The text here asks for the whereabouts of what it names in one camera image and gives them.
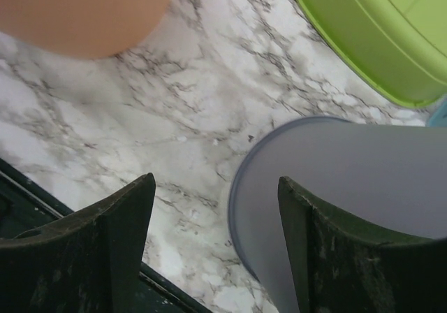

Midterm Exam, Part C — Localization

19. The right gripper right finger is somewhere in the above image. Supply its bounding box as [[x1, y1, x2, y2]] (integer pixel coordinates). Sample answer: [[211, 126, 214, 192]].
[[277, 177, 446, 312]]

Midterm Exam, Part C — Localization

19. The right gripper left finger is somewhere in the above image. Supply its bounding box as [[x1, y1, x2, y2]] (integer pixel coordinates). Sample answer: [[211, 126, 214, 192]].
[[1, 173, 156, 312]]

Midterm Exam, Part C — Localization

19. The grey round bucket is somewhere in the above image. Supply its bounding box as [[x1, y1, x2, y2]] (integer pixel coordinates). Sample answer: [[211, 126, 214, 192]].
[[228, 117, 446, 312]]

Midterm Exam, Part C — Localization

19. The small blue perforated basket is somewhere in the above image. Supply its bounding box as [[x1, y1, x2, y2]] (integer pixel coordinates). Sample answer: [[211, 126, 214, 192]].
[[426, 99, 447, 127]]

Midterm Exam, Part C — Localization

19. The green plastic tray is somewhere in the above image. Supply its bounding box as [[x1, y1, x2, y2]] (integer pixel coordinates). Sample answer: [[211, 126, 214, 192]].
[[297, 0, 446, 108]]

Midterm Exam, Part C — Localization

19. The orange capybara bucket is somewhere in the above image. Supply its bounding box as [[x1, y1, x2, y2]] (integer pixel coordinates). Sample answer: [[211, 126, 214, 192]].
[[1, 0, 170, 59]]

